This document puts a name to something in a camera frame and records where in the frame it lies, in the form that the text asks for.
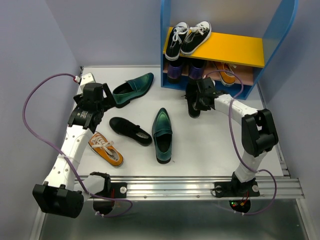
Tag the green loafer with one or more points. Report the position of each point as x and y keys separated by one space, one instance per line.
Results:
x=132 y=89
x=162 y=134

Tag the purple boot right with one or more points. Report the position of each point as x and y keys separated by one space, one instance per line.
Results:
x=196 y=69

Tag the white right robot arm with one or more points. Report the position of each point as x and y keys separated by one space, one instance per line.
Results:
x=258 y=137

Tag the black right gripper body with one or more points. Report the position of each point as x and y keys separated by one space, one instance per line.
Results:
x=200 y=102

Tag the green loafer back left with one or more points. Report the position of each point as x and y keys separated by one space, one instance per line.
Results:
x=132 y=89

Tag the black white sneaker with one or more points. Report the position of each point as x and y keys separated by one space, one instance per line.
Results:
x=198 y=35
x=176 y=38

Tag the blue shoe shelf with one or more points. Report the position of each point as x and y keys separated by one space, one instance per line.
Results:
x=251 y=54

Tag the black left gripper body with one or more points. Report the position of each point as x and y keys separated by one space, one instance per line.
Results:
x=108 y=102

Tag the aluminium mounting rail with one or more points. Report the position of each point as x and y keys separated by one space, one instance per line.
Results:
x=199 y=188

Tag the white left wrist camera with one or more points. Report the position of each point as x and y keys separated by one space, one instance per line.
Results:
x=86 y=79

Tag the black slip-on sneaker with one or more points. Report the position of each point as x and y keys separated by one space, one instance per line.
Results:
x=126 y=128

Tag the purple boot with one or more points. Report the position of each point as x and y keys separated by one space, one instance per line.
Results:
x=196 y=69
x=174 y=71

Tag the black white sneaker right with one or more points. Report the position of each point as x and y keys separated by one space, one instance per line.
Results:
x=198 y=35

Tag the orange sneaker white laces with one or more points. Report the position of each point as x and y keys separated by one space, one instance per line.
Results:
x=226 y=75

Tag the black white sneaker left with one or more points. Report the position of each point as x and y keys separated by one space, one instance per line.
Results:
x=176 y=38

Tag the green loafer centre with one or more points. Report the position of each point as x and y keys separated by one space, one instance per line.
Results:
x=162 y=134

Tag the black lace-up sneaker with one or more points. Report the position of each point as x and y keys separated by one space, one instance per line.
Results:
x=191 y=97

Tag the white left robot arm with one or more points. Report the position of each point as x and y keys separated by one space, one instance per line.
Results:
x=63 y=193

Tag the purple boot left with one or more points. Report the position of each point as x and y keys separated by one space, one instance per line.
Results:
x=174 y=71

